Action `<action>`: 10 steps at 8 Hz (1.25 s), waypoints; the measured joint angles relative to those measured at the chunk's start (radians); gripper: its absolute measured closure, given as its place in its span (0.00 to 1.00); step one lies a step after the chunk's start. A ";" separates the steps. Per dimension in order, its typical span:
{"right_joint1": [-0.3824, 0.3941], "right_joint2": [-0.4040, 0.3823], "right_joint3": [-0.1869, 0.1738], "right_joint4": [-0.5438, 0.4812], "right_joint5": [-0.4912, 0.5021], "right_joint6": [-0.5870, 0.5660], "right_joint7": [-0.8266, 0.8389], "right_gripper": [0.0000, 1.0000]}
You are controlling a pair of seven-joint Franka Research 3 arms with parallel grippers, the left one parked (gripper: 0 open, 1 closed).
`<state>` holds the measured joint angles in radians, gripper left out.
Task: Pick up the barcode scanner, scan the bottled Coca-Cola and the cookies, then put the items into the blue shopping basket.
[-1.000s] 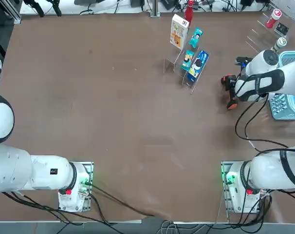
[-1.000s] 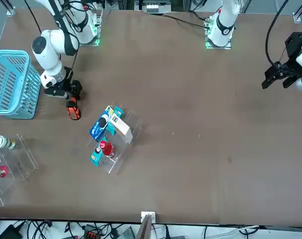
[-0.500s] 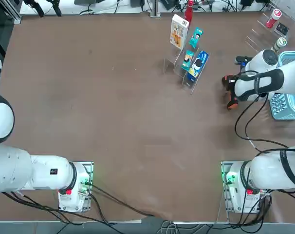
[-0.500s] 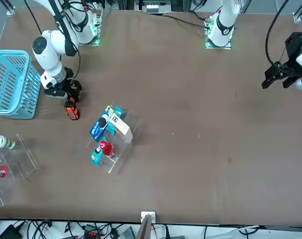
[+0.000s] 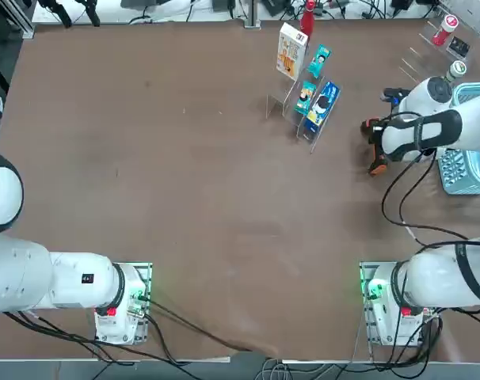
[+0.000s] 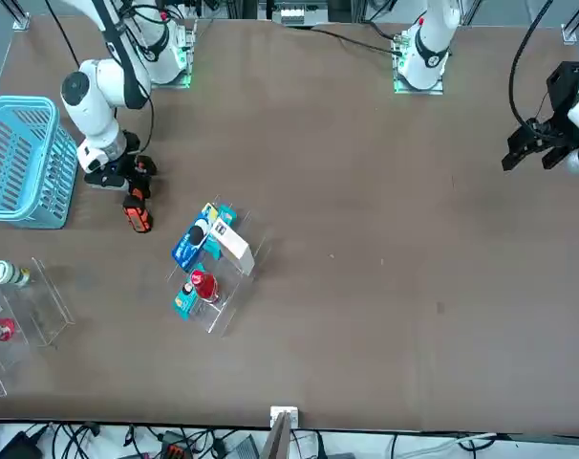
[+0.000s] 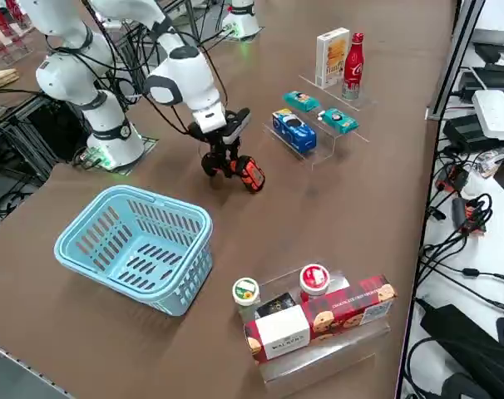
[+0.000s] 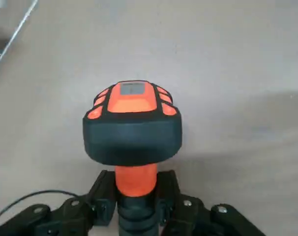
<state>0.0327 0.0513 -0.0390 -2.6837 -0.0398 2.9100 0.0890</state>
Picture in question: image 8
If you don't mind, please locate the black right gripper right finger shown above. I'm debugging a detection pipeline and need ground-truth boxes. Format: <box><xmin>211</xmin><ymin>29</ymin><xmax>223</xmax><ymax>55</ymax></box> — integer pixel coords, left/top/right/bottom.
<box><xmin>156</xmin><ymin>169</ymin><xmax>268</xmax><ymax>236</ymax></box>

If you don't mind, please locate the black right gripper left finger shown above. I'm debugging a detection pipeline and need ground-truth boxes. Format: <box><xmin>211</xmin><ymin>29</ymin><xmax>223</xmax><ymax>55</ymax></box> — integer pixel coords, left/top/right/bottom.
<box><xmin>0</xmin><ymin>170</ymin><xmax>120</xmax><ymax>236</ymax></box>

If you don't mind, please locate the orange black barcode scanner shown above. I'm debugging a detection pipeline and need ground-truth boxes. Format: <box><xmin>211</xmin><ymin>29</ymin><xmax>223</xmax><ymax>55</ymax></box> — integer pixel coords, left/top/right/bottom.
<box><xmin>82</xmin><ymin>80</ymin><xmax>183</xmax><ymax>236</ymax></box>

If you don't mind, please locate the clear acrylic stepped shelf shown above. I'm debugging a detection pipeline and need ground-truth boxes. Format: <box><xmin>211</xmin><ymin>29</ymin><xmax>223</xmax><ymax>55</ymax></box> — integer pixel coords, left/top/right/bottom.
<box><xmin>0</xmin><ymin>0</ymin><xmax>39</xmax><ymax>74</ymax></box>

